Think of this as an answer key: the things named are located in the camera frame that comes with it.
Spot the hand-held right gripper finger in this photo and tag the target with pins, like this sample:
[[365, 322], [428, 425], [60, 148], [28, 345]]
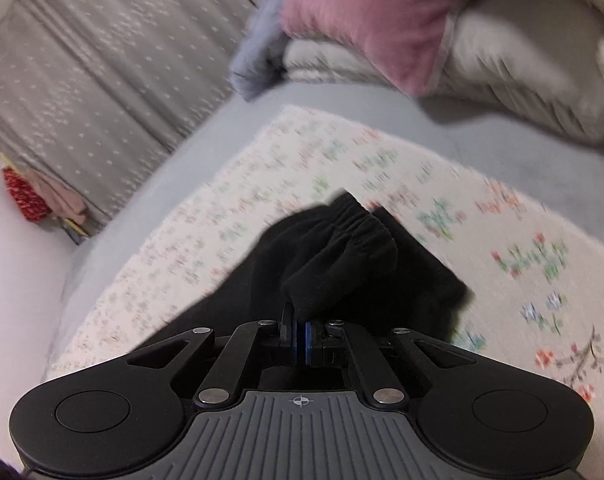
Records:
[[310, 344], [297, 344]]

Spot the black pants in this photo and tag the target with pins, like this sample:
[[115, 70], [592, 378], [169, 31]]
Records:
[[332, 250]]

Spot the floral printed blanket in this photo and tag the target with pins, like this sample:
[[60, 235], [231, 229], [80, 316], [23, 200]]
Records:
[[332, 160]]

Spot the light blue bed sheet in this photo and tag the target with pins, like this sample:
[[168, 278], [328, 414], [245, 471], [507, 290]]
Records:
[[192, 140]]

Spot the pink cloth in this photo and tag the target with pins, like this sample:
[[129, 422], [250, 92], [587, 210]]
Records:
[[62, 201]]

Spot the blue-grey fuzzy cloth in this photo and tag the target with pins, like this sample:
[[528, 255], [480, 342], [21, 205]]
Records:
[[257, 55]]

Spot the red patterned bag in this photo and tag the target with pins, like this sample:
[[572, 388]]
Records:
[[24, 195]]

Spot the pink pillow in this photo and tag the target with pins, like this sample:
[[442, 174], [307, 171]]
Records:
[[381, 15]]

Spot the grey dotted curtain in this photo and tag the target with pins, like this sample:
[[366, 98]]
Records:
[[107, 60]]

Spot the folded beige quilt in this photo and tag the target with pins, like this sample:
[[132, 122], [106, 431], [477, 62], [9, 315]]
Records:
[[531, 60]]

